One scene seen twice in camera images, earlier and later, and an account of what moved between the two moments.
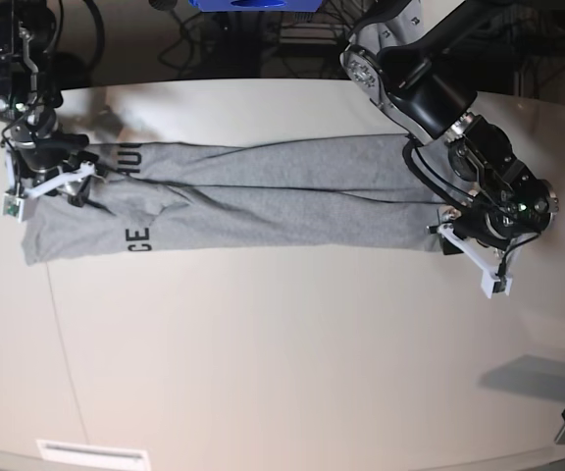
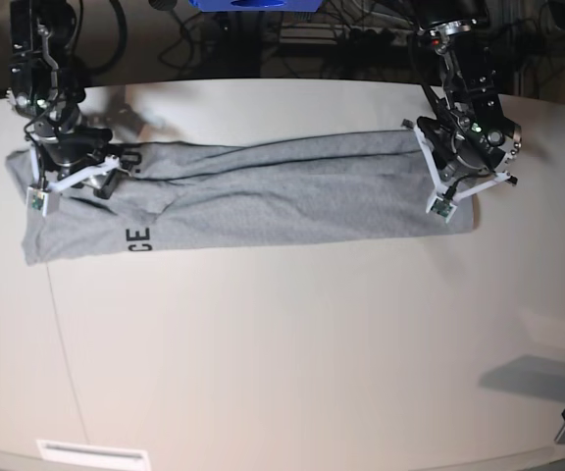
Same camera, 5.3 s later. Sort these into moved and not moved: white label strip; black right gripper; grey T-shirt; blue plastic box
Moved: black right gripper
Not moved: grey T-shirt; white label strip; blue plastic box
